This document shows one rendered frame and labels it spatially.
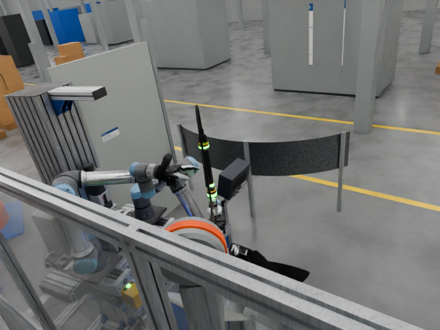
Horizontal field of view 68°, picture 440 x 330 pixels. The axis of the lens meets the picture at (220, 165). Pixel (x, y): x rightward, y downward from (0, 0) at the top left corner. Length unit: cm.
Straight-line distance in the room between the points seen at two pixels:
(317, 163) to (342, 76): 417
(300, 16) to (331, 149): 451
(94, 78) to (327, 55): 534
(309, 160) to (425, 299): 153
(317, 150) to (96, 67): 225
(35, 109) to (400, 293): 296
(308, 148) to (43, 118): 242
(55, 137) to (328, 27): 622
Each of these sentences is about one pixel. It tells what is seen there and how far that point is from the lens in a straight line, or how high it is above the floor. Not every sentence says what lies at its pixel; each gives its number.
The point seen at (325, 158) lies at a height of 71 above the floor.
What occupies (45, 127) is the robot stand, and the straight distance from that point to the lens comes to 197.
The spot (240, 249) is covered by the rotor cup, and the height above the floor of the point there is 125.
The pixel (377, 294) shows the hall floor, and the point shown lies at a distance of 320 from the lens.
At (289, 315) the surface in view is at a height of 203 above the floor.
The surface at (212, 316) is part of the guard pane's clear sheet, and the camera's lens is 61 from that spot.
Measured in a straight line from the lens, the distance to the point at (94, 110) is 322.
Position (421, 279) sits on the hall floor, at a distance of 342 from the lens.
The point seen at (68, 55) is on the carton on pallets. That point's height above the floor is 86.
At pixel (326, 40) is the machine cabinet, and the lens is 747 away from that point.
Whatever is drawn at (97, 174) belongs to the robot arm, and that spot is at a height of 162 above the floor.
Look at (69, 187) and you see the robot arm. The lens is 169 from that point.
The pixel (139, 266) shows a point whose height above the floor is 198.
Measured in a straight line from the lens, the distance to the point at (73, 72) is 310.
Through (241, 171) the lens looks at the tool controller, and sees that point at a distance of 234.
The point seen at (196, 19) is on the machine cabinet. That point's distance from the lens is 1113.
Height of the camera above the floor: 239
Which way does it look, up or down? 28 degrees down
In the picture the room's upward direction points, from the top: 8 degrees counter-clockwise
